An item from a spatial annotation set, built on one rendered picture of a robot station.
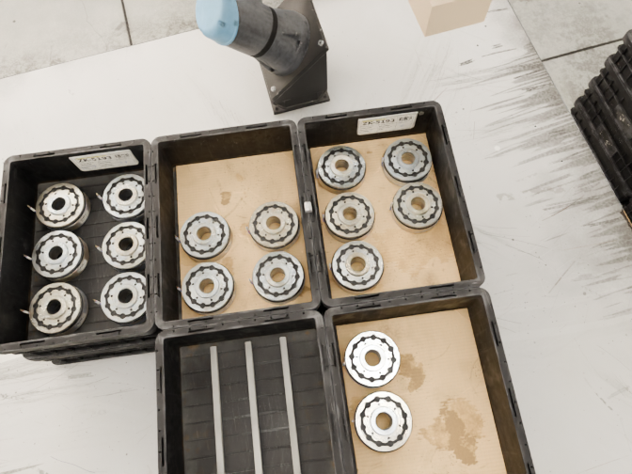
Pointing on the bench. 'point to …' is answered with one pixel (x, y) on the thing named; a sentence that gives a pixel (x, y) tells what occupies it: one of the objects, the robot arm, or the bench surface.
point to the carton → (448, 14)
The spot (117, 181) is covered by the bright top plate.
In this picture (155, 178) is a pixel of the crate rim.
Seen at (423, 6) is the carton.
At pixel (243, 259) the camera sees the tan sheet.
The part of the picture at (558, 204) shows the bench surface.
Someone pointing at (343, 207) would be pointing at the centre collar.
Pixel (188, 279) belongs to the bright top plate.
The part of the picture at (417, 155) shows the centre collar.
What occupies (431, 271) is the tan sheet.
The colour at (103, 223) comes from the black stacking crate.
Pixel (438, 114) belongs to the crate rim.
